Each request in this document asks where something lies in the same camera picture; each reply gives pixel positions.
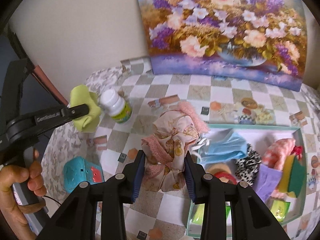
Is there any white bottle with green label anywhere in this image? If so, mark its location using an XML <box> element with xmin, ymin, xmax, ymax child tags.
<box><xmin>99</xmin><ymin>89</ymin><xmax>132</xmax><ymax>123</ymax></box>

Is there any teal plastic toy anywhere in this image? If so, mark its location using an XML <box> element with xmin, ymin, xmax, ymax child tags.
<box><xmin>63</xmin><ymin>156</ymin><xmax>105</xmax><ymax>193</ymax></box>

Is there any leopard print scrunchie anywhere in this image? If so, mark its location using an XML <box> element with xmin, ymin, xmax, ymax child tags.
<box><xmin>234</xmin><ymin>144</ymin><xmax>262</xmax><ymax>182</ymax></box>

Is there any purple cloth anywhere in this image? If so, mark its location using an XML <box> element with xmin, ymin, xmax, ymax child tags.
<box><xmin>254</xmin><ymin>164</ymin><xmax>284</xmax><ymax>202</ymax></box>

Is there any teal shallow cardboard box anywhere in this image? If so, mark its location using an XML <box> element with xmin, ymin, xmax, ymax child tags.
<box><xmin>186</xmin><ymin>124</ymin><xmax>307</xmax><ymax>239</ymax></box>

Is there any red ring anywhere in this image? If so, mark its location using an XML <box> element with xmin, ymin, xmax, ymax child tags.
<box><xmin>212</xmin><ymin>171</ymin><xmax>238</xmax><ymax>185</ymax></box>

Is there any reddish brown wooden board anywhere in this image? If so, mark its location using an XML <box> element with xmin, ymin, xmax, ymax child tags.
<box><xmin>31</xmin><ymin>65</ymin><xmax>69</xmax><ymax>107</ymax></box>

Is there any pink and white checked cloth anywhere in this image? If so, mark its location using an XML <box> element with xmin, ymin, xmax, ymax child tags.
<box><xmin>264</xmin><ymin>138</ymin><xmax>297</xmax><ymax>198</ymax></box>

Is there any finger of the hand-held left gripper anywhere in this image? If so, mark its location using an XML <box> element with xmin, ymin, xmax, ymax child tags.
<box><xmin>65</xmin><ymin>104</ymin><xmax>91</xmax><ymax>119</ymax></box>

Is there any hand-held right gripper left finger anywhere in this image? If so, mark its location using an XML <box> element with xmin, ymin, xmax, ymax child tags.
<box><xmin>37</xmin><ymin>149</ymin><xmax>146</xmax><ymax>240</ymax></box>

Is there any pink floral fabric garment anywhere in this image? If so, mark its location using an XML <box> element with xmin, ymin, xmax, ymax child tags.
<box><xmin>141</xmin><ymin>101</ymin><xmax>210</xmax><ymax>193</ymax></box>

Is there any yellow and green sponge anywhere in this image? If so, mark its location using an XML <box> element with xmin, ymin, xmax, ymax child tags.
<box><xmin>277</xmin><ymin>155</ymin><xmax>307</xmax><ymax>198</ymax></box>

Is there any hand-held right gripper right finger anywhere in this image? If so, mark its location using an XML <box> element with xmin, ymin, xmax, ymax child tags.
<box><xmin>184</xmin><ymin>151</ymin><xmax>292</xmax><ymax>240</ymax></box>

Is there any floral still life painting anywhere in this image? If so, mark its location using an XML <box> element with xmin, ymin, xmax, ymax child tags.
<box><xmin>134</xmin><ymin>0</ymin><xmax>307</xmax><ymax>92</ymax></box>

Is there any beige round pad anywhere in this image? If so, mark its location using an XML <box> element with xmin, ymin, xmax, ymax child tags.
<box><xmin>206</xmin><ymin>162</ymin><xmax>232</xmax><ymax>175</ymax></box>

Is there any light green cloth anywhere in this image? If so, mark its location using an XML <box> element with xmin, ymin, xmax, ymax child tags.
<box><xmin>69</xmin><ymin>84</ymin><xmax>102</xmax><ymax>133</ymax></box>

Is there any blue face mask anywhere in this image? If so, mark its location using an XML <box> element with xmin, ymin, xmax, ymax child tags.
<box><xmin>192</xmin><ymin>129</ymin><xmax>248</xmax><ymax>165</ymax></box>

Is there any person's left hand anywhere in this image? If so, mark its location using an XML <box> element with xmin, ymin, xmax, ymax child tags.
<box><xmin>0</xmin><ymin>149</ymin><xmax>48</xmax><ymax>234</ymax></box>

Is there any checked patterned tablecloth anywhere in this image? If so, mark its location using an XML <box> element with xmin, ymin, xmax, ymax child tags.
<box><xmin>41</xmin><ymin>57</ymin><xmax>320</xmax><ymax>240</ymax></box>

